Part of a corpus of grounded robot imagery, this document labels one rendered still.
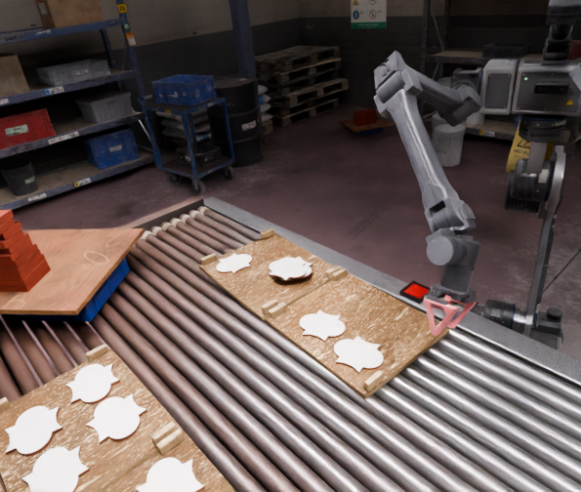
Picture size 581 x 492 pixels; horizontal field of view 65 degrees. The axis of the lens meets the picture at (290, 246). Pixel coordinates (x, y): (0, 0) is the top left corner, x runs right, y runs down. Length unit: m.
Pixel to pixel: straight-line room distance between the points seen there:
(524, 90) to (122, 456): 1.53
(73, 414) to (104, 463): 0.19
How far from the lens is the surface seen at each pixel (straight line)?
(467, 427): 1.19
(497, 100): 1.70
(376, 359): 1.26
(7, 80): 5.27
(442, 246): 0.94
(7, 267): 1.66
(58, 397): 1.40
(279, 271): 1.54
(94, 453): 1.22
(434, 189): 1.04
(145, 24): 6.40
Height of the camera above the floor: 1.83
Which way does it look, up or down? 31 degrees down
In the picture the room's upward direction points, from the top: 6 degrees counter-clockwise
